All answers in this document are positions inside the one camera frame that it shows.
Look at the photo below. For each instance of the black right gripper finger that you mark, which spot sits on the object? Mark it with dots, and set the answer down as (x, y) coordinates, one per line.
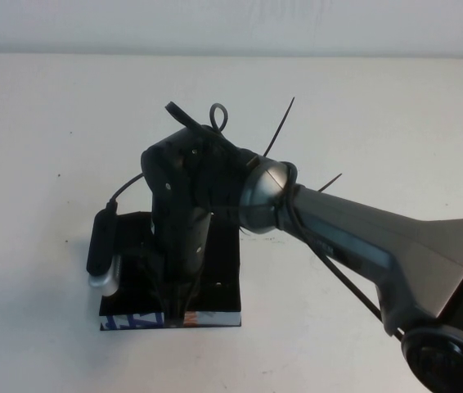
(183, 303)
(170, 305)

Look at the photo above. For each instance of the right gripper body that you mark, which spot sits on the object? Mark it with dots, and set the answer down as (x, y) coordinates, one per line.
(182, 245)

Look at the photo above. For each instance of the black glasses case printed side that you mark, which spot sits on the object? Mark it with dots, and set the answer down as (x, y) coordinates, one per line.
(223, 262)

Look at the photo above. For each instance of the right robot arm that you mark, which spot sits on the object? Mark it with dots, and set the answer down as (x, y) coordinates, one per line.
(358, 245)

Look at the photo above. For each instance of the long black zip tie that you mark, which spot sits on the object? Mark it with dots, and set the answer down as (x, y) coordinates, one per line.
(280, 123)

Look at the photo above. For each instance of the short black zip tie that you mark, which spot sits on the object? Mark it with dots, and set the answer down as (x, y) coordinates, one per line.
(331, 181)

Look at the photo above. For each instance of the right wrist camera black silver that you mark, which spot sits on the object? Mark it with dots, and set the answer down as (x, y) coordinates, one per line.
(100, 249)

